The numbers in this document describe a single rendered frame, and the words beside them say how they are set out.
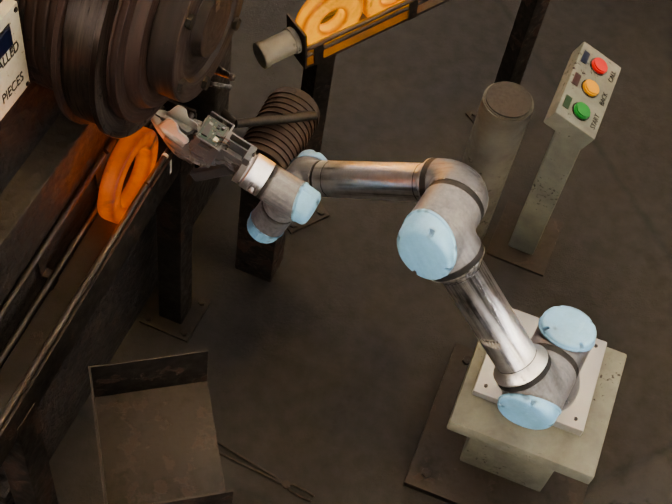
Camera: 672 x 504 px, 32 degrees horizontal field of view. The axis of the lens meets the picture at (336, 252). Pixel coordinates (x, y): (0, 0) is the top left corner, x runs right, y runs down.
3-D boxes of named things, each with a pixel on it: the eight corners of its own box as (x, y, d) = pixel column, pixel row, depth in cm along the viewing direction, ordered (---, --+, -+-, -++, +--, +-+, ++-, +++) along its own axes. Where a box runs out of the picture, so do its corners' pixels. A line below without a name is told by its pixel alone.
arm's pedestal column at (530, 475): (608, 405, 287) (642, 354, 265) (568, 551, 265) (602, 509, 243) (454, 346, 291) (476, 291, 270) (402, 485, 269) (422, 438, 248)
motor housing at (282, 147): (223, 275, 295) (231, 141, 251) (260, 211, 307) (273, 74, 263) (270, 294, 294) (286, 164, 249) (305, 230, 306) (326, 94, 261)
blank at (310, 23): (293, 0, 243) (302, 11, 241) (356, -29, 247) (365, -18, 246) (294, 49, 256) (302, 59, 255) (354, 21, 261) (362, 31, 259)
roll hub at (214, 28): (148, 125, 195) (143, 4, 172) (221, 18, 210) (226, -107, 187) (178, 138, 194) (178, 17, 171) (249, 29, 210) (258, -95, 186)
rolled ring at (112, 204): (125, 148, 204) (108, 141, 204) (105, 239, 212) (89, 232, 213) (166, 118, 220) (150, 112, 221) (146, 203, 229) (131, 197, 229)
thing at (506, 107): (435, 235, 309) (476, 107, 266) (450, 202, 316) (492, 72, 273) (477, 252, 308) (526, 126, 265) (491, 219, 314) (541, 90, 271)
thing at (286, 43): (252, 56, 252) (251, 37, 247) (288, 39, 255) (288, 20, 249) (266, 74, 249) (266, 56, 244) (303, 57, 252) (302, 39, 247)
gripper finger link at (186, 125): (164, 88, 222) (205, 114, 223) (155, 104, 227) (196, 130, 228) (156, 99, 220) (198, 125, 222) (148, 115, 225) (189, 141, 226)
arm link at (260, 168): (267, 175, 232) (249, 204, 227) (247, 162, 231) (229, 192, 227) (280, 157, 225) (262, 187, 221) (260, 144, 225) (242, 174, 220)
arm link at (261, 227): (294, 218, 244) (314, 194, 235) (267, 254, 238) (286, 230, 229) (264, 195, 244) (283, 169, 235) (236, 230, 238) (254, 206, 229)
